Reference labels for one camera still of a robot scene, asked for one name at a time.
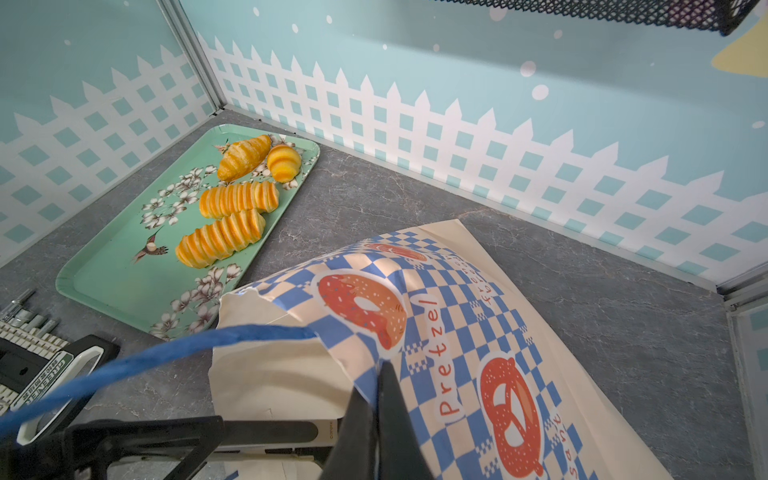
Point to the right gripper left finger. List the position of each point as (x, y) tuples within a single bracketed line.
[(354, 456)]

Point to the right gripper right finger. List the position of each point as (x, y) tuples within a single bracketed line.
[(400, 456)]

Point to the checkered paper bag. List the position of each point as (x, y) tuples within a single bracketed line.
[(491, 391)]

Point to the black metal tongs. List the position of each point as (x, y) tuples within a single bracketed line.
[(86, 451)]

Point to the long twisted bread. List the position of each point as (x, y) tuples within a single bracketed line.
[(223, 201)]

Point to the egg tart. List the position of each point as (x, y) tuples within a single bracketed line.
[(284, 163)]

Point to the small croissant bread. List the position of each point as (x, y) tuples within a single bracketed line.
[(242, 157)]

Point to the green floral tray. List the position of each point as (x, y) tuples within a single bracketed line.
[(130, 271)]

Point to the black tool rack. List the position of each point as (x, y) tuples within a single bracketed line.
[(34, 361)]

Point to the black mesh wall basket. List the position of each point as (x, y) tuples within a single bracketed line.
[(721, 16)]

